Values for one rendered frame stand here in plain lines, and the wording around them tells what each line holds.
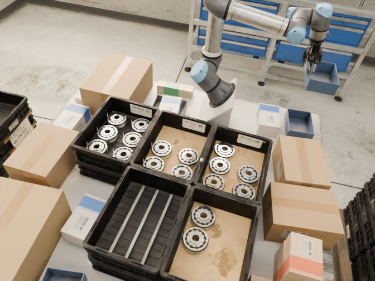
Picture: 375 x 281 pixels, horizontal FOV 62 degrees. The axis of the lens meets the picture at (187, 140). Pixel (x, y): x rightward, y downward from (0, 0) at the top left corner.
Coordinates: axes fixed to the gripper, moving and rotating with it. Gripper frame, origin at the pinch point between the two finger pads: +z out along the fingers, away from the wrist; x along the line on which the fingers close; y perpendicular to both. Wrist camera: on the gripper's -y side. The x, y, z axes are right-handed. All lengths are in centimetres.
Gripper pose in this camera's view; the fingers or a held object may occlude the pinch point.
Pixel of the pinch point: (308, 70)
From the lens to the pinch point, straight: 181.1
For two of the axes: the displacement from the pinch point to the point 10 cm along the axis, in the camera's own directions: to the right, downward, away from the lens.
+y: -2.5, 7.0, -6.7
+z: 0.6, 7.0, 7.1
